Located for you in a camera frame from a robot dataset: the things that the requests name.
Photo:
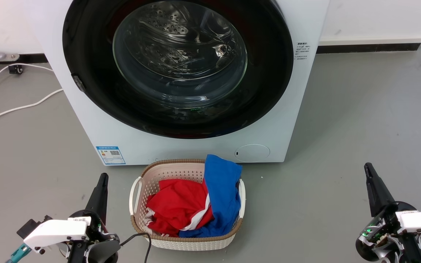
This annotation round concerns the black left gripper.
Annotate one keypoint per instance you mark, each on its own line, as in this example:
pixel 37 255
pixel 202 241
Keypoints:
pixel 102 250

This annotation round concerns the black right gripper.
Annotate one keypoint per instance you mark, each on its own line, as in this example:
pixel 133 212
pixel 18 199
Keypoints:
pixel 378 241

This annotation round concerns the black round glass washer door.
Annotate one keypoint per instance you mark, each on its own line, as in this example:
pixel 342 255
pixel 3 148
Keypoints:
pixel 86 54

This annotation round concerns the white front-load washing machine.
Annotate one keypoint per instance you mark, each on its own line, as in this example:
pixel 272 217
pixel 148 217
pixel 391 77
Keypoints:
pixel 196 149

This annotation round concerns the blue energy label sticker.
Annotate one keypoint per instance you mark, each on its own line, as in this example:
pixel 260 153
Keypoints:
pixel 110 155

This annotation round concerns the black connector box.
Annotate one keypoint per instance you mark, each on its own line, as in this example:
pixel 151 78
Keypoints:
pixel 29 227

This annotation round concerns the red garment with white trim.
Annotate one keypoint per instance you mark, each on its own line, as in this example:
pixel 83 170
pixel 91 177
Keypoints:
pixel 177 204

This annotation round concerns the beige plastic laundry basket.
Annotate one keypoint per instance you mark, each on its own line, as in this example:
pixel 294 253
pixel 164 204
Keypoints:
pixel 188 244

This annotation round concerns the blue garment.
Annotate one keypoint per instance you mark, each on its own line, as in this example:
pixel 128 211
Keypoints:
pixel 221 182

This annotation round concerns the round white filter cover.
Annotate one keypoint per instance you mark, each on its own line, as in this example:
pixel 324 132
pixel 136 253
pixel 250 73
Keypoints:
pixel 252 153

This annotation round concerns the black baseboard strip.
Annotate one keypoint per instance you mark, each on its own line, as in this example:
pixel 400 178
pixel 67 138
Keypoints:
pixel 31 58
pixel 367 48

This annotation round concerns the black caster wheel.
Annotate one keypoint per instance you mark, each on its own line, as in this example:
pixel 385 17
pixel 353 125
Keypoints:
pixel 15 69

